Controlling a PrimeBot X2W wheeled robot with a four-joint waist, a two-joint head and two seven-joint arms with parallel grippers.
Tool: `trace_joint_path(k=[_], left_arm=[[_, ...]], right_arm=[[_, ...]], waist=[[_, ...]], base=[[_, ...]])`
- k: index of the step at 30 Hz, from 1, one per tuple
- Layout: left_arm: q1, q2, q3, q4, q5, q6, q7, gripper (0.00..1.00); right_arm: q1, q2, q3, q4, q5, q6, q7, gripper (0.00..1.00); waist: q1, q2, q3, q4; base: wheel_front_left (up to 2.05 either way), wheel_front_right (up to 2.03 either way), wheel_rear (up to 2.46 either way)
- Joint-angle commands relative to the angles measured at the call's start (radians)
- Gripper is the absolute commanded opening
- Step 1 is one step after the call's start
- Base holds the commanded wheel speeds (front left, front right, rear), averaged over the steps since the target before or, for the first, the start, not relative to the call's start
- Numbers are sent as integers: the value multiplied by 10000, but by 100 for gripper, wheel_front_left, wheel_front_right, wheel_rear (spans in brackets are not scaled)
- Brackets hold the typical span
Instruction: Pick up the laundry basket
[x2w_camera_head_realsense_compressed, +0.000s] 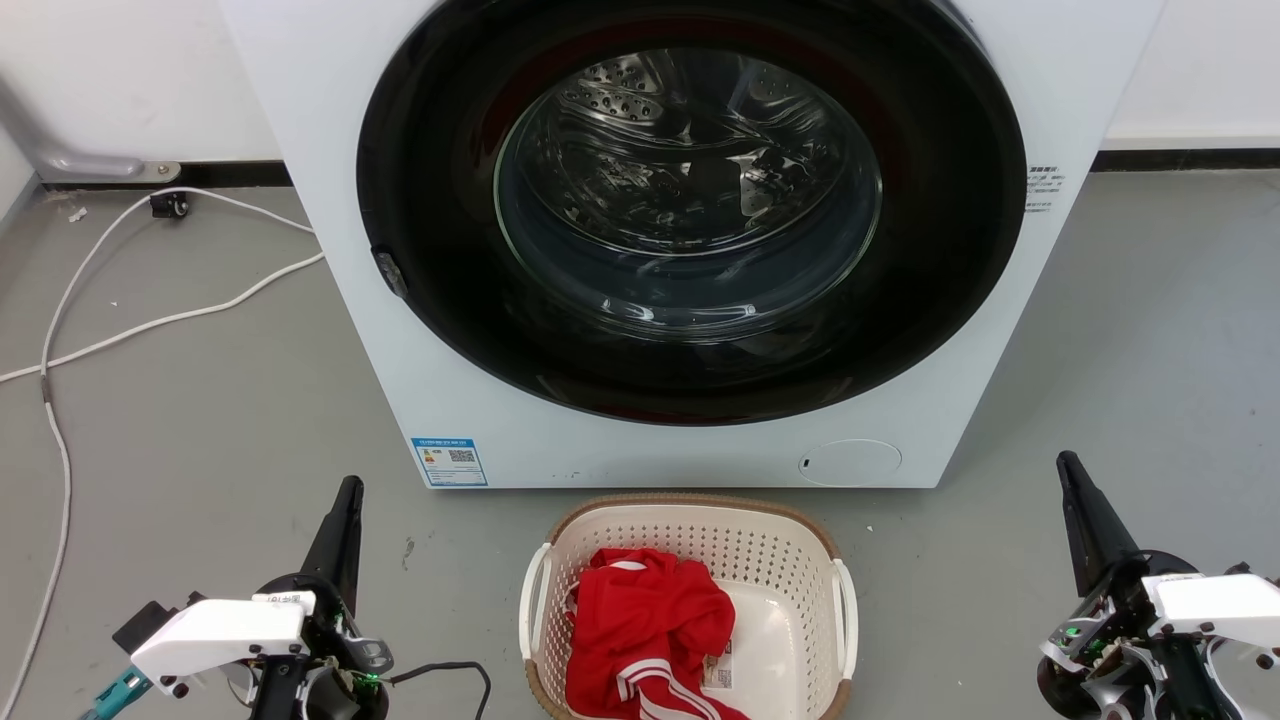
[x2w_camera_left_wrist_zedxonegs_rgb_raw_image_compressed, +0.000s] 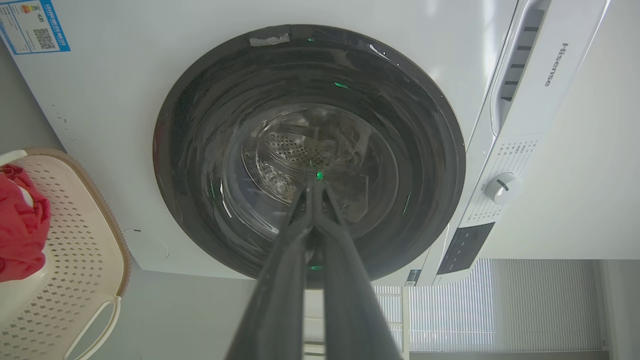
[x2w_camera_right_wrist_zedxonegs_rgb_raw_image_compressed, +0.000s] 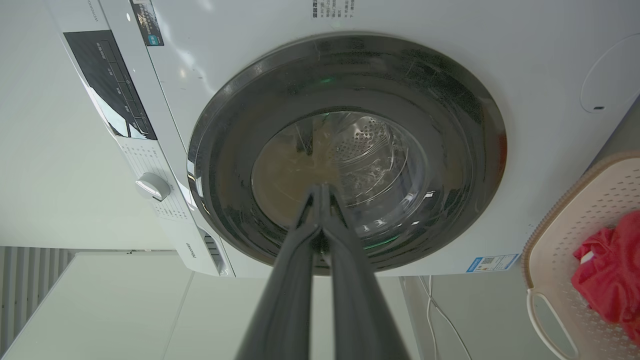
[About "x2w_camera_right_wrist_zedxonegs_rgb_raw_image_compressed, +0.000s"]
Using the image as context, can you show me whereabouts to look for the beige perforated laundry basket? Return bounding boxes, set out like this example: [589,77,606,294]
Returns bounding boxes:
[521,151,640,360]

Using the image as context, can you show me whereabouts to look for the silver washing machine control knob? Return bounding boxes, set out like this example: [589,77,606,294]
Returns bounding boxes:
[135,172,172,202]

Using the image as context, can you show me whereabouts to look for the white slatted radiator panel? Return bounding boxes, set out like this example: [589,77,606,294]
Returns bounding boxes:
[0,246,76,353]

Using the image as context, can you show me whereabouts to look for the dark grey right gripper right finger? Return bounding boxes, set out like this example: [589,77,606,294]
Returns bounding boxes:
[320,183,412,360]

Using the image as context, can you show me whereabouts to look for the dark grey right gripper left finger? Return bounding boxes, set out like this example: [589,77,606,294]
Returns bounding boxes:
[235,183,322,360]

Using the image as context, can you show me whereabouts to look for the dark round washing machine door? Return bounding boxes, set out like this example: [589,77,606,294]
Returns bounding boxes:
[187,33,508,275]

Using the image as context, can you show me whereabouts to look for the white power cable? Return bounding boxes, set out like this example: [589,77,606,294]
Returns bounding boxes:
[418,275,473,360]

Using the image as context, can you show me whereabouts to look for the red garment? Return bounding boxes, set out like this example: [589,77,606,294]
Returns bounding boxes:
[571,210,640,346]

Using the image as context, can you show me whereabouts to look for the white front-load washing machine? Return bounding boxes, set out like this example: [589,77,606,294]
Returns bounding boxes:
[47,0,640,278]

